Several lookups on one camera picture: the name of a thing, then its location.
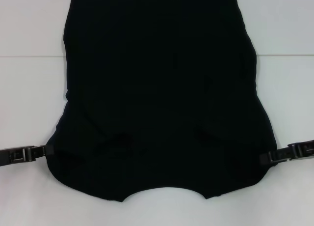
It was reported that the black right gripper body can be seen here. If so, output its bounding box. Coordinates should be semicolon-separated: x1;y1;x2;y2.
288;142;314;161

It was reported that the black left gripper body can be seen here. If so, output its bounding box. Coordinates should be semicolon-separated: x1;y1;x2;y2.
0;147;26;167

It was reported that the black shirt with FREE print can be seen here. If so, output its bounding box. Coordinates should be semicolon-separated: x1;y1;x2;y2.
46;0;282;203

